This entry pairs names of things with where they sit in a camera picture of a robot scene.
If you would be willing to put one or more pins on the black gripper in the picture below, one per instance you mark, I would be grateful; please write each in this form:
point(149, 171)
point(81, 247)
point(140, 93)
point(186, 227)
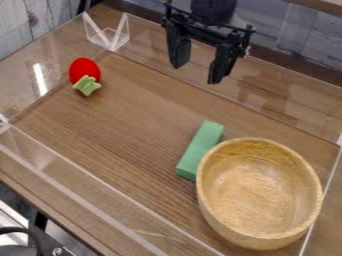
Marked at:
point(212, 23)

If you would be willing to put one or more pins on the red plush fruit green leaf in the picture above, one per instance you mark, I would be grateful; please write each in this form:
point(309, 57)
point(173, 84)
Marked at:
point(85, 75)

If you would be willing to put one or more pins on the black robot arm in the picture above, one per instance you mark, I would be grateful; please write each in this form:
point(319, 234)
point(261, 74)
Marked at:
point(211, 22)

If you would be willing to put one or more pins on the green rectangular block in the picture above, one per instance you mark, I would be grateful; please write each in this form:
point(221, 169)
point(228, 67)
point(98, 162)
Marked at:
point(205, 139)

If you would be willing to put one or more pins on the wooden bowl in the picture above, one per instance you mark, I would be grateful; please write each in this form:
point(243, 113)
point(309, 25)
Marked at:
point(260, 193)

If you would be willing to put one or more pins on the black table leg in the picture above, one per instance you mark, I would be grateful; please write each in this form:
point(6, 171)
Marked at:
point(41, 221)

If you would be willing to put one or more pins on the clear acrylic tray wall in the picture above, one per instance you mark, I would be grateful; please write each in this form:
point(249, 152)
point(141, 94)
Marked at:
point(104, 217)

